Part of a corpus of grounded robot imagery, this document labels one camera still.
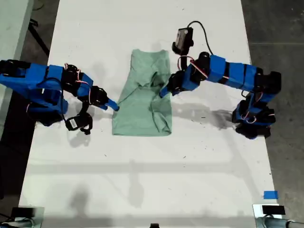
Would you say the blue tape strip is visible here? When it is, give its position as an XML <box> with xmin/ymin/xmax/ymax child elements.
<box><xmin>263</xmin><ymin>190</ymin><xmax>278</xmax><ymax>200</ymax></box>

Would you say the short black camera stalk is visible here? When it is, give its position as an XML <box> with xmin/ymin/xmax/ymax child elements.
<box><xmin>79</xmin><ymin>101</ymin><xmax>90</xmax><ymax>117</ymax></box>
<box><xmin>178</xmin><ymin>54</ymin><xmax>189</xmax><ymax>72</ymax></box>

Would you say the black stand leg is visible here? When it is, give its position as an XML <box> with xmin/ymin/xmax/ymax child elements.
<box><xmin>28</xmin><ymin>20</ymin><xmax>51</xmax><ymax>57</ymax></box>

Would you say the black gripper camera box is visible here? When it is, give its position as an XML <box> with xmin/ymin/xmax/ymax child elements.
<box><xmin>172</xmin><ymin>28</ymin><xmax>194</xmax><ymax>55</ymax></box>
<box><xmin>64</xmin><ymin>113</ymin><xmax>93</xmax><ymax>135</ymax></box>

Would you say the grey metal tube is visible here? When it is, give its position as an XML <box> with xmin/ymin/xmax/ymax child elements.
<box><xmin>0</xmin><ymin>218</ymin><xmax>36</xmax><ymax>228</ymax></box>
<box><xmin>255</xmin><ymin>216</ymin><xmax>304</xmax><ymax>228</ymax></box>

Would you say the black camera cable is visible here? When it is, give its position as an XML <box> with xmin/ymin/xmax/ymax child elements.
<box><xmin>59</xmin><ymin>79</ymin><xmax>68</xmax><ymax>123</ymax></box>
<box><xmin>187</xmin><ymin>20</ymin><xmax>215</xmax><ymax>57</ymax></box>

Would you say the pale grey side table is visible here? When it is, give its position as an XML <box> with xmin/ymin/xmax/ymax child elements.
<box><xmin>0</xmin><ymin>0</ymin><xmax>35</xmax><ymax>141</ymax></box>

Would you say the silver metal bracket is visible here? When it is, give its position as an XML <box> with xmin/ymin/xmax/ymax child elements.
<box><xmin>18</xmin><ymin>206</ymin><xmax>45</xmax><ymax>228</ymax></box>
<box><xmin>252</xmin><ymin>203</ymin><xmax>289</xmax><ymax>220</ymax></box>

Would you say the pale green t-shirt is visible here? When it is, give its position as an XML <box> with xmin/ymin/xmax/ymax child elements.
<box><xmin>111</xmin><ymin>48</ymin><xmax>173</xmax><ymax>137</ymax></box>

